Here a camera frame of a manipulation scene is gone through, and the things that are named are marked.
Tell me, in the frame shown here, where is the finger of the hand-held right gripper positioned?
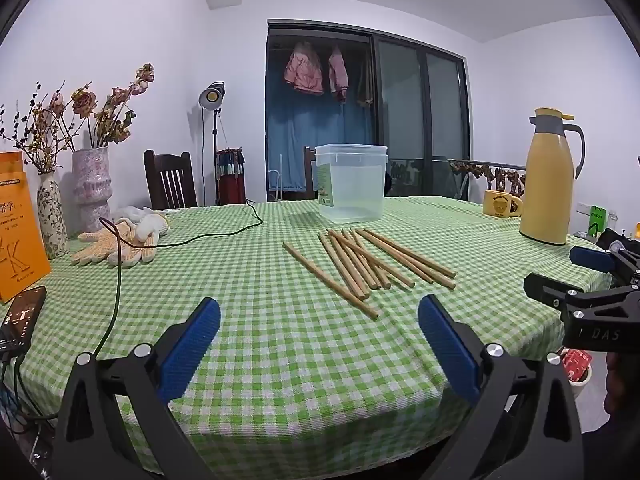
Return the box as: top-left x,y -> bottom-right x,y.
523,272 -> 613,311
570,246 -> 640,288

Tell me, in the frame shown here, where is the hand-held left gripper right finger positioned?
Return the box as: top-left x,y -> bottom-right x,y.
417,294 -> 585,480

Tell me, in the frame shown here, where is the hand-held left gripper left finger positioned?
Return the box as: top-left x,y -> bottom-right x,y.
52,296 -> 222,480

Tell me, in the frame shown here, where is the group of wooden chopsticks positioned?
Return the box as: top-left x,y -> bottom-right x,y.
282,227 -> 457,320

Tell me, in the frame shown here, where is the clear plastic container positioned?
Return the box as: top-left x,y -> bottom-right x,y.
314,143 -> 389,224

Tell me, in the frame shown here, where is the red packet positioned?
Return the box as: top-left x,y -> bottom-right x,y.
561,350 -> 592,382

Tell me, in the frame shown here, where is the white cup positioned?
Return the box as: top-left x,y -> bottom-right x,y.
570,362 -> 594,401

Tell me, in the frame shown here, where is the yellow thermos jug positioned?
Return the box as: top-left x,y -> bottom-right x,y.
519,107 -> 586,247

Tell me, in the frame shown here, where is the green checked tablecloth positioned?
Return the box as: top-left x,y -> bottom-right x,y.
0,195 -> 616,478

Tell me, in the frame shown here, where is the yellow mug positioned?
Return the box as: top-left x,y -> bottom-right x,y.
482,190 -> 523,219

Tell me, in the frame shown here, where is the metal drying rack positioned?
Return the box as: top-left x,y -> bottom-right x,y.
449,158 -> 527,198

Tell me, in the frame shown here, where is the white work glove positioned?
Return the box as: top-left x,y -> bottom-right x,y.
116,205 -> 171,242

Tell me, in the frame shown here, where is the yellow dotted work glove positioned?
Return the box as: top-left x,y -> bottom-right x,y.
70,219 -> 159,267

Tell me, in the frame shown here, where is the red umbrella bin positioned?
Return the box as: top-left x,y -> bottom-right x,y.
215,147 -> 246,206

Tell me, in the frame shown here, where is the dark wooden chair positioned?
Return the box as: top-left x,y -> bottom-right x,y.
304,145 -> 321,201
143,149 -> 199,211

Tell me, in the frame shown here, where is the black smartphone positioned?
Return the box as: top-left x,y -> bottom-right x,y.
0,285 -> 48,362

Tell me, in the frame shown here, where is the slim floral vase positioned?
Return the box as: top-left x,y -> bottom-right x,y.
36,170 -> 71,260

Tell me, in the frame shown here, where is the pink speckled vase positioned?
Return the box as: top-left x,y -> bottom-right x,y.
72,147 -> 112,235

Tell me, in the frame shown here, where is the orange book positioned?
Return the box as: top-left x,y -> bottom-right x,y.
0,150 -> 52,304

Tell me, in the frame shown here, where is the dark sliding glass door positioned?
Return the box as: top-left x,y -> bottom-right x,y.
266,20 -> 472,206

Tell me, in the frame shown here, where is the blue curtain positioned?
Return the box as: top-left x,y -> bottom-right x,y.
266,95 -> 376,203

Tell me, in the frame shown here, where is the dried branch bouquet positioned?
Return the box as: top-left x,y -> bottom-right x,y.
0,80 -> 93,176

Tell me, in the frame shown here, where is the studio lamp on stand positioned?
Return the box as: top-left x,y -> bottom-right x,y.
198,81 -> 226,206

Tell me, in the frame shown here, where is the dried rose bouquet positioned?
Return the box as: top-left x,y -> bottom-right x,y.
70,62 -> 156,151

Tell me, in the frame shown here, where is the wide pink hanging jacket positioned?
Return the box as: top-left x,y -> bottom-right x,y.
283,42 -> 325,96

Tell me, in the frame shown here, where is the narrow pink hanging jacket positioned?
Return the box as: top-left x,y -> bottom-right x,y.
327,46 -> 349,103

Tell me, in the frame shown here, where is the black cable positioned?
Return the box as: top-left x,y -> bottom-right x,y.
0,199 -> 264,426

